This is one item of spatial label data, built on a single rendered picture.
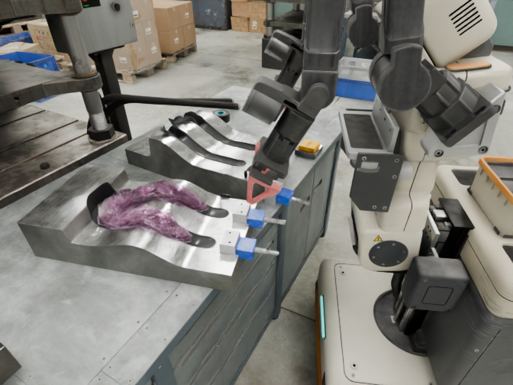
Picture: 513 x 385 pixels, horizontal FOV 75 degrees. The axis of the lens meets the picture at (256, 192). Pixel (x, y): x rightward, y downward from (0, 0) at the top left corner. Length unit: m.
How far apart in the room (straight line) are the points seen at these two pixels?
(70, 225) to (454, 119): 0.80
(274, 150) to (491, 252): 0.62
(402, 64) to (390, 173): 0.31
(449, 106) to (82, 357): 0.77
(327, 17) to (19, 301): 0.81
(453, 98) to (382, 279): 1.04
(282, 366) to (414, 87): 1.26
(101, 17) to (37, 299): 1.10
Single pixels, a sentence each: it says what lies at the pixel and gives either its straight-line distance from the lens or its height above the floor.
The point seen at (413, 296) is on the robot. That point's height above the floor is 0.66.
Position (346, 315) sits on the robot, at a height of 0.28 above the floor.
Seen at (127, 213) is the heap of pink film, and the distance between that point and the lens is 0.85.
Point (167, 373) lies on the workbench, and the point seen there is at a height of 0.61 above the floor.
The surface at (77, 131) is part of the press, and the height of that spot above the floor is 0.79.
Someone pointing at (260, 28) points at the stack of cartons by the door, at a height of 0.09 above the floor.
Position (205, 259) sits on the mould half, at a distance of 0.76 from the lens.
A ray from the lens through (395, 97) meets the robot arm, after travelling 0.58.
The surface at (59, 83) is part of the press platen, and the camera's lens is 1.40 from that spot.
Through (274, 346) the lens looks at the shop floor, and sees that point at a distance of 1.61.
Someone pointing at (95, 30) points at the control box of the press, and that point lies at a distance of 1.59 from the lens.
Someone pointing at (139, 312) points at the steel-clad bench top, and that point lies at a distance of 0.77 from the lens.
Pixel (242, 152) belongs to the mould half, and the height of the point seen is 0.89.
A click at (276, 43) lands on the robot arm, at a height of 1.20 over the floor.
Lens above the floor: 1.41
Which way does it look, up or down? 36 degrees down
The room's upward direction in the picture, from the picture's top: straight up
